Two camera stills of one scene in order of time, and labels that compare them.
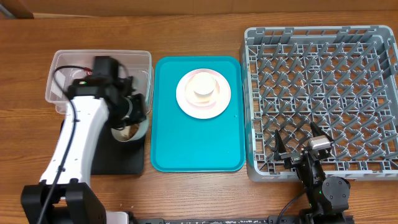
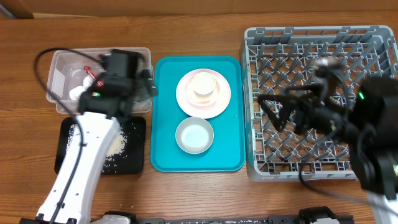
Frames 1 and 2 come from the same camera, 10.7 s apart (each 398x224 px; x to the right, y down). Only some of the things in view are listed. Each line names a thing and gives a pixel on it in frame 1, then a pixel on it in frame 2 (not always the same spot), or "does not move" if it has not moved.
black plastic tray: x=111 y=156 does not move
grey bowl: x=131 y=132 -> x=194 y=135
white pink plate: x=203 y=93 does not move
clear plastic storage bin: x=65 y=66 does not move
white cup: x=203 y=84 does not move
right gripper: x=291 y=157 -> x=287 y=101
